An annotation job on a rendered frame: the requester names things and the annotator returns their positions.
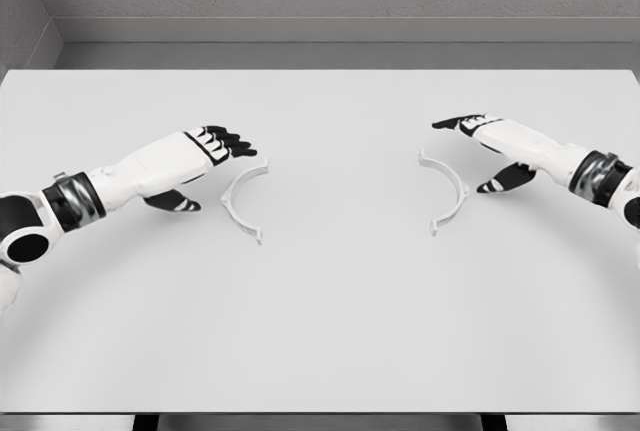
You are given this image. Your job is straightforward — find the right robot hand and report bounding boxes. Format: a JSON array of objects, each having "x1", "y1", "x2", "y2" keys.
[{"x1": 431, "y1": 112, "x2": 550, "y2": 196}]

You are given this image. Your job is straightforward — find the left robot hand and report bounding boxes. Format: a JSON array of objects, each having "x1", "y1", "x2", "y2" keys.
[{"x1": 130, "y1": 125, "x2": 258, "y2": 214}]

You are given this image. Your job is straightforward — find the white half-ring pipe clamp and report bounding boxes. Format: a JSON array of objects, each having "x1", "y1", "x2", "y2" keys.
[
  {"x1": 417, "y1": 147, "x2": 472, "y2": 237},
  {"x1": 219, "y1": 156, "x2": 271, "y2": 246}
]

